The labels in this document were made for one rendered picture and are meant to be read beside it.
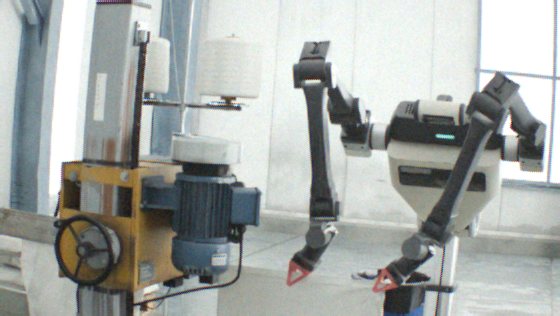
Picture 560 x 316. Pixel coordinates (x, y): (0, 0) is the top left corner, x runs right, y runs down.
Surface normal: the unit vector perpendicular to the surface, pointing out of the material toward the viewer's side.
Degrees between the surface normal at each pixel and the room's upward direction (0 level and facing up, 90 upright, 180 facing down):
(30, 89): 90
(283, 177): 90
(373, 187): 90
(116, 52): 90
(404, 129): 130
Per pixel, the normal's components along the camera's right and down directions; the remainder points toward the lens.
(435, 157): -0.18, -0.75
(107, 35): -0.31, 0.03
